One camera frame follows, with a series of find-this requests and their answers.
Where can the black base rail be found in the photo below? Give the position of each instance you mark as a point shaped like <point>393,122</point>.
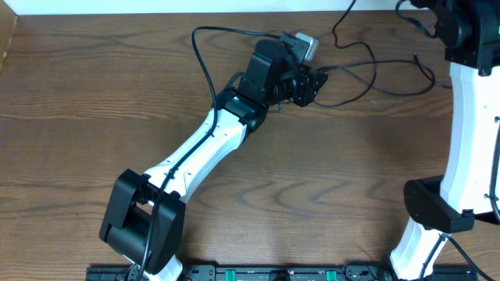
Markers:
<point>217,273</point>

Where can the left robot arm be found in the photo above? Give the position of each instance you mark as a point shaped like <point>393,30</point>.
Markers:
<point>144,218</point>

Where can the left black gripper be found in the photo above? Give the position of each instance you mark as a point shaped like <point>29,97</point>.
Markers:
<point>312,87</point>

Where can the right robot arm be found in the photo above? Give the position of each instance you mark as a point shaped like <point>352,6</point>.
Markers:
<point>440,206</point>

